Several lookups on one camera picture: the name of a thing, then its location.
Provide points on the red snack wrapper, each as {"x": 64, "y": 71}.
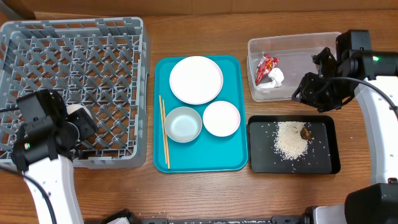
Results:
{"x": 266, "y": 64}

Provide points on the large white plate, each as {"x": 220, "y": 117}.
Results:
{"x": 196, "y": 80}

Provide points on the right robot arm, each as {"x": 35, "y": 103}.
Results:
{"x": 370, "y": 77}

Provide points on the white napkin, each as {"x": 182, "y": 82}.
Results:
{"x": 276, "y": 76}

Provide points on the pile of rice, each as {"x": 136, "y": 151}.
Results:
{"x": 288, "y": 142}

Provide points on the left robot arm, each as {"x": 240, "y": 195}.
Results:
{"x": 42, "y": 157}

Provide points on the wooden chopstick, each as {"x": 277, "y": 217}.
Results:
{"x": 167, "y": 154}
{"x": 160, "y": 106}

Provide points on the small white plate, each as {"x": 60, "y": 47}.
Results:
{"x": 221, "y": 118}

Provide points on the teal serving tray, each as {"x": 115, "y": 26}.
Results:
{"x": 206, "y": 153}

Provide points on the grey bowl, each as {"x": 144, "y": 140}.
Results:
{"x": 183, "y": 124}

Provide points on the black tray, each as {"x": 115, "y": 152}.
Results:
{"x": 322, "y": 156}

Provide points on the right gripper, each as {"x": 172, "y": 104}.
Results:
{"x": 315, "y": 92}

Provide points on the brown food scrap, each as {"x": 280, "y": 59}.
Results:
{"x": 305, "y": 134}

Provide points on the grey dish rack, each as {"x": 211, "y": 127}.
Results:
{"x": 101, "y": 64}

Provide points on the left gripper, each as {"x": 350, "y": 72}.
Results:
{"x": 89, "y": 126}

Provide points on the clear plastic bin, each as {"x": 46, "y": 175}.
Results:
{"x": 295, "y": 54}

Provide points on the white cup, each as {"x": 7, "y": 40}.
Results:
{"x": 76, "y": 111}

